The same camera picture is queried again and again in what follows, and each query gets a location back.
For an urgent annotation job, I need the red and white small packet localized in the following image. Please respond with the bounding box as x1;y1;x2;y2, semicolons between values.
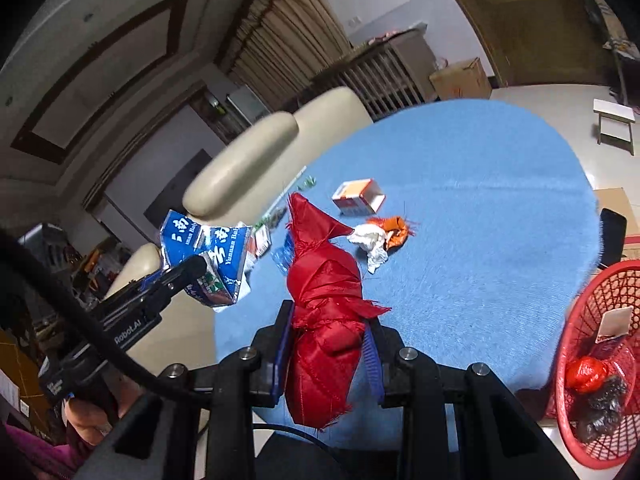
251;227;274;259

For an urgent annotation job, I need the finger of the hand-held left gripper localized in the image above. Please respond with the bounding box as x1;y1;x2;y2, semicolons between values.
154;254;209;304
120;269;167;294

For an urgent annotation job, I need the red cloth bundle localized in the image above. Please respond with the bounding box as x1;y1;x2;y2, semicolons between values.
284;192;392;431

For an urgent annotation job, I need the red crumpled wrapper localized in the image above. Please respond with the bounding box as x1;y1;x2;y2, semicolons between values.
565;356;610;393

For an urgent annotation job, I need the pink patterned cloth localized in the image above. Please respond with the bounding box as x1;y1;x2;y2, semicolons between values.
372;22;428;46

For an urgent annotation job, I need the beige striped curtain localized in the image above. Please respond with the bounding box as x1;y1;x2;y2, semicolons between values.
215;0;353;111

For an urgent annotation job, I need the thick black cable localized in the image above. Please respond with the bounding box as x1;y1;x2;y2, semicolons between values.
0;230;216;406

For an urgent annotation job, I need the blue tablecloth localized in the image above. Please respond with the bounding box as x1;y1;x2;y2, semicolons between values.
215;99;603;453

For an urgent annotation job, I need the wooden display cabinet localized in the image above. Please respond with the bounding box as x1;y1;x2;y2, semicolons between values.
190;87;236;141

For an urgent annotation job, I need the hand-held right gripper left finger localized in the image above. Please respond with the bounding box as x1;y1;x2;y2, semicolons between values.
85;300;296;480

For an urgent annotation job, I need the crumpled white tissue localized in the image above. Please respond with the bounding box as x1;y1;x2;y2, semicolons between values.
347;224;390;275

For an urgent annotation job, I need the wooden glass door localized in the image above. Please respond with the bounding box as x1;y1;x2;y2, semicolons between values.
435;0;616;88

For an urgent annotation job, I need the person's left forearm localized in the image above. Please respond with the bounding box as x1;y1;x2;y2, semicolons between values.
0;422;86;480

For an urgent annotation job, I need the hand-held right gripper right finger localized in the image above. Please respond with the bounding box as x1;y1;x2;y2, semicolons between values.
364;317;581;480

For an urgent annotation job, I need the black rectangular device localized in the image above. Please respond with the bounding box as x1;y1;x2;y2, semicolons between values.
597;207;628;271

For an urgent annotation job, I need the cream leather sofa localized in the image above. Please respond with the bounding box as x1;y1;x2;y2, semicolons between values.
102;86;373;361

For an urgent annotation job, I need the white stool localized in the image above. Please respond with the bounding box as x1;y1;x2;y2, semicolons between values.
593;98;637;156

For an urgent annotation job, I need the white refrigerator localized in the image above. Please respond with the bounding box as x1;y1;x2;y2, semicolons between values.
227;85;266;126

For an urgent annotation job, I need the cluttered shelf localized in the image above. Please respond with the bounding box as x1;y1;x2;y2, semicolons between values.
20;222;131;311

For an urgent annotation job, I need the thin black cable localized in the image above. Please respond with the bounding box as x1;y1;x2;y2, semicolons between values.
252;422;331;453

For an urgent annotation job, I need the person's left hand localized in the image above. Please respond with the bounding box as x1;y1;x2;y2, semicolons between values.
64;375;136;448

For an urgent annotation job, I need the blue and white carton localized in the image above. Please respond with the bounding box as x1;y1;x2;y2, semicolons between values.
159;209;253;313

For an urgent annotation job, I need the cardboard box with red print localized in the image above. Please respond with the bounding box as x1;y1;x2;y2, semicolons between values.
429;57;492;102

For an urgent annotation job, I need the flat cardboard box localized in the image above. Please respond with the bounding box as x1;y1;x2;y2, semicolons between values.
592;187;640;261

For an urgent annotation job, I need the black television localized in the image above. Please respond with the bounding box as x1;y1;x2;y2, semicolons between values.
145;149;213;231

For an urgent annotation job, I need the red plastic basket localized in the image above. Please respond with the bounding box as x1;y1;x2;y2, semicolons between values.
545;260;640;471

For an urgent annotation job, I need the blue plastic wrapper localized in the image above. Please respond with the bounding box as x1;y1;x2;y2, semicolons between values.
271;235;297;277

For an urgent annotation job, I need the orange and white box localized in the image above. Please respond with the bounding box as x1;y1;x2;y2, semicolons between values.
331;178;387;217

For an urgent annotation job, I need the wooden crib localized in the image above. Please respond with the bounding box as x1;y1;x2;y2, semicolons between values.
310;27;441;121

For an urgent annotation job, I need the black plastic bag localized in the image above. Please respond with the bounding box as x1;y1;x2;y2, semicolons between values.
577;375;628;443

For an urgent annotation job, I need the white card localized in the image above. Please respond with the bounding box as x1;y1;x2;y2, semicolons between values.
597;306;635;343

